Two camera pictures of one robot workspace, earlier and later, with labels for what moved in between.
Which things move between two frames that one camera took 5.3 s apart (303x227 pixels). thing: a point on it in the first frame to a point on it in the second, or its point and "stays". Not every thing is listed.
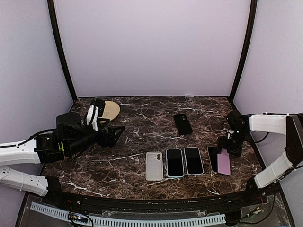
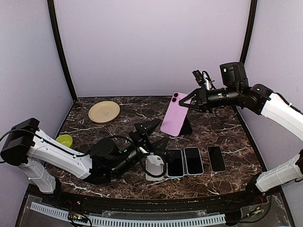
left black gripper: x=111 y=140 to x=144 y=142
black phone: x=193 y=161 stays
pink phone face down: x=223 y=162 to x=173 y=122
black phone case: x=183 y=124 stays
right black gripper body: x=233 y=145 to x=230 y=97
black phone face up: x=213 y=154 stays
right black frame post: x=253 y=11 stays
